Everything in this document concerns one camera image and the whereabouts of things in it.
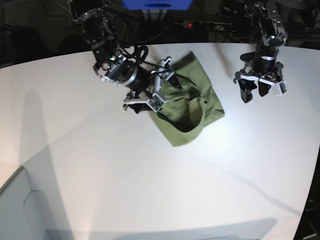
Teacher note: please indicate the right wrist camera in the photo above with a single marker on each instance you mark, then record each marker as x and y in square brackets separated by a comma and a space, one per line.
[156, 102]

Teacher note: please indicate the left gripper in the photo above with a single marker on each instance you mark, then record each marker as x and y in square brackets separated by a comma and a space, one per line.
[267, 72]

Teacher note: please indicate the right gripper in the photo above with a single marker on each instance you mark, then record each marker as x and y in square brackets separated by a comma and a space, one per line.
[143, 84]

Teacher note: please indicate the black power strip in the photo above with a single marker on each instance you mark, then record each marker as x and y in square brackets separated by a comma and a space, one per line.
[213, 26]

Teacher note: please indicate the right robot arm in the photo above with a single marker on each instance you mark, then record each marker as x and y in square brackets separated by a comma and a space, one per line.
[113, 63]

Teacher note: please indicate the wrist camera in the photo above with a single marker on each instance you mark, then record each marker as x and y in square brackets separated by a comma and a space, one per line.
[156, 102]
[279, 88]

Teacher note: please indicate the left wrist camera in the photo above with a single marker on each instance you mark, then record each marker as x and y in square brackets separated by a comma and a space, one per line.
[279, 88]

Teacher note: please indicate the green T-shirt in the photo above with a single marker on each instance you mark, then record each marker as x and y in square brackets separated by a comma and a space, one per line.
[190, 109]

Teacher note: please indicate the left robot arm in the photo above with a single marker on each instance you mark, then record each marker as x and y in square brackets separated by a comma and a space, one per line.
[268, 30]

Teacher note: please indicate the grey panel at corner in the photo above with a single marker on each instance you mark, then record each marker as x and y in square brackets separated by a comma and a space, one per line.
[20, 218]

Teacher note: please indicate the blue box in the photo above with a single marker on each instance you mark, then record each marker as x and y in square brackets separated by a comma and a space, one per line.
[157, 4]

